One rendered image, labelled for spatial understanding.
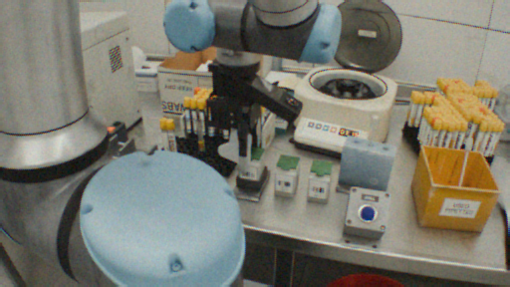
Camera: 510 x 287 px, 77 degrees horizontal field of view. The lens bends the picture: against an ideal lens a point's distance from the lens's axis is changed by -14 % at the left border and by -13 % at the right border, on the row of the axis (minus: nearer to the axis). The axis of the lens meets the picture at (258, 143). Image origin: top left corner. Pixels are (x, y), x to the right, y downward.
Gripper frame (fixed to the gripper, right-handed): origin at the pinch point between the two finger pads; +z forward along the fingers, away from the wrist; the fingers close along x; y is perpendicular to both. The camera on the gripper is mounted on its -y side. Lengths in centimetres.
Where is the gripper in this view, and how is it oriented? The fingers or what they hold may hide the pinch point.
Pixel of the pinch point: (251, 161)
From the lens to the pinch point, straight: 71.9
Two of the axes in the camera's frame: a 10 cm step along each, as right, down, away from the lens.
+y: -9.6, -1.5, 2.4
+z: 0.0, 8.5, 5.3
